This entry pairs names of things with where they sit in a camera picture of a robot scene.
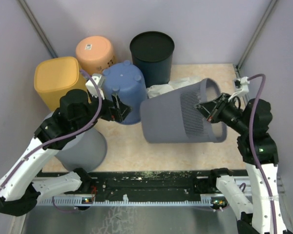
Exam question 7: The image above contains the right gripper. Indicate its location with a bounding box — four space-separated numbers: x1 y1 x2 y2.
194 92 251 135

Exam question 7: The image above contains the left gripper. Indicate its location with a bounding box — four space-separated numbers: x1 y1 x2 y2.
74 89 133 132

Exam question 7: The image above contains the blue round bin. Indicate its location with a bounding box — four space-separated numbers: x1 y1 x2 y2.
103 60 148 125

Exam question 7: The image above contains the grey mesh bin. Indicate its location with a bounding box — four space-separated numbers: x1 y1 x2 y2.
140 78 227 143

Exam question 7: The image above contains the grey round bin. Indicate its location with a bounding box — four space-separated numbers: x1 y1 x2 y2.
55 127 107 172

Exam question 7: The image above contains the peach plastic bucket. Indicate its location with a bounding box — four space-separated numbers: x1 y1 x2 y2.
75 36 117 75

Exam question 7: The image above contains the black round bin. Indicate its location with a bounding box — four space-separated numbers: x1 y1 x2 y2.
129 31 175 88

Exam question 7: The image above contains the yellow slotted plastic basket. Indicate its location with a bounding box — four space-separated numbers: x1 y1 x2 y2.
34 57 86 112

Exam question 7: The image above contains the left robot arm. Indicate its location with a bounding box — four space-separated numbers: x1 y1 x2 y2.
0 89 132 216

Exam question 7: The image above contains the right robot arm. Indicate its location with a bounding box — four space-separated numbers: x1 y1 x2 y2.
195 93 291 234

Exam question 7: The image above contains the white crumpled cloth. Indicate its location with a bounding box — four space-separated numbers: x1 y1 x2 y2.
146 76 202 98

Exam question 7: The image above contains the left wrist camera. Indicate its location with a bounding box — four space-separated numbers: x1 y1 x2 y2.
85 74 105 99

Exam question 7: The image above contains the black mounting rail base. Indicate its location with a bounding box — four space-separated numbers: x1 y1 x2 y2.
34 170 225 203

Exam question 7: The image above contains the grey slotted cable duct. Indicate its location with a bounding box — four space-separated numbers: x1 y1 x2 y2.
37 194 226 207

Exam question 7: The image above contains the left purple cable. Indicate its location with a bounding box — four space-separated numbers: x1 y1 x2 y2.
0 69 104 215

